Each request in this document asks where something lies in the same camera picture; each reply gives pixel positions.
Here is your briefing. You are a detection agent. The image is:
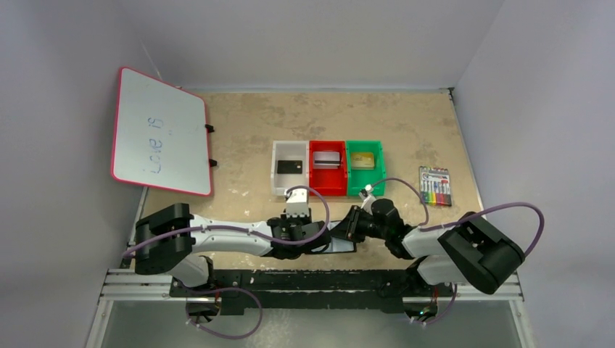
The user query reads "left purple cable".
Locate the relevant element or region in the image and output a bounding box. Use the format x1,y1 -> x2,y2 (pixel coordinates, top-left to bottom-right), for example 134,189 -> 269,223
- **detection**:
120,185 -> 331,260

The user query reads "green plastic bin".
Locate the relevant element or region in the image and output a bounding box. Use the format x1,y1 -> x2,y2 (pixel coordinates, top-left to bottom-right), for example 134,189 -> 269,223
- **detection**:
346,140 -> 387,196

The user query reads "white credit card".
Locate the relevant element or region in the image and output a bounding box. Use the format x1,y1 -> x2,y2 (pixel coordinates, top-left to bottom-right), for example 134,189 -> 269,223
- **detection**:
312,151 -> 342,169

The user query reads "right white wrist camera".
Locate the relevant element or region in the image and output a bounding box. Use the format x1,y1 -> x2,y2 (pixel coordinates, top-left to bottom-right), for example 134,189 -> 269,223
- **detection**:
359,184 -> 376,215

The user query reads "gold credit card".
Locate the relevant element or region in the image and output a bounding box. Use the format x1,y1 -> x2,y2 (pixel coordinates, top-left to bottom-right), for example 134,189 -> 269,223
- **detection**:
350,152 -> 376,170

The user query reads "red plastic bin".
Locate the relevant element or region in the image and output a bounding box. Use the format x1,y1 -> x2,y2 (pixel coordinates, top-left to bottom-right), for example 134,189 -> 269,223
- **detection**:
309,140 -> 348,196

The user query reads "pink framed whiteboard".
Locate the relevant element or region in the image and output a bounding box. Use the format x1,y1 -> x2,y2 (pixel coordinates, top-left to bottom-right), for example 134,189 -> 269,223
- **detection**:
110,67 -> 213,196

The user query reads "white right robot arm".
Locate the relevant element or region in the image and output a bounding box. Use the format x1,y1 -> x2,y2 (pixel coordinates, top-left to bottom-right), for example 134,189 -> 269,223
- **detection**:
331,199 -> 526,294

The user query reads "aluminium rail frame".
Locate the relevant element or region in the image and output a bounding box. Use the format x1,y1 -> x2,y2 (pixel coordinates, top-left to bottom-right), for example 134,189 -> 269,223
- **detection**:
86,187 -> 535,348

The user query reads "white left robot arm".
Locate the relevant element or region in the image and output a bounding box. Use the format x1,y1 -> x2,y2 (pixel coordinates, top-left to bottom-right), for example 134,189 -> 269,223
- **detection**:
123,203 -> 331,288

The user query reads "black credit card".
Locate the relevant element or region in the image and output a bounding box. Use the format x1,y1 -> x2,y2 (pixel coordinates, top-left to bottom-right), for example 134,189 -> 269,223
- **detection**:
276,159 -> 303,175

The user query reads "black leather card holder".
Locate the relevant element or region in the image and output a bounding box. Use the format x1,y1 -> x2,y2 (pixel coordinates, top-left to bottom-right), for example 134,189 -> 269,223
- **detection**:
316,220 -> 357,254

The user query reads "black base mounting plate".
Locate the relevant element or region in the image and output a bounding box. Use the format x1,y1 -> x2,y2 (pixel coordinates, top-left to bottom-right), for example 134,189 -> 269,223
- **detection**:
169,269 -> 453,315

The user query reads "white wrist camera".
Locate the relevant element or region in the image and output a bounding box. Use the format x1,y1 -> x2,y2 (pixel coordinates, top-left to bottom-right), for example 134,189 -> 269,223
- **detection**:
359,184 -> 376,215
284,188 -> 310,218

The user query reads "white plastic bin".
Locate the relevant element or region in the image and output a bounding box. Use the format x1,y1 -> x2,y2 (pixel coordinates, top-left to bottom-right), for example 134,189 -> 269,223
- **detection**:
270,141 -> 310,196

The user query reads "pack of coloured markers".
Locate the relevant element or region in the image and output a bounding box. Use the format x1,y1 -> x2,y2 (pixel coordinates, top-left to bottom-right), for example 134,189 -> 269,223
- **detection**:
419,166 -> 453,207

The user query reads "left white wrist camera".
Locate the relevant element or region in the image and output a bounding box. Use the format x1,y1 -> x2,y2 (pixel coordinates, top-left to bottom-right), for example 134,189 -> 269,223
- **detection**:
284,188 -> 310,218

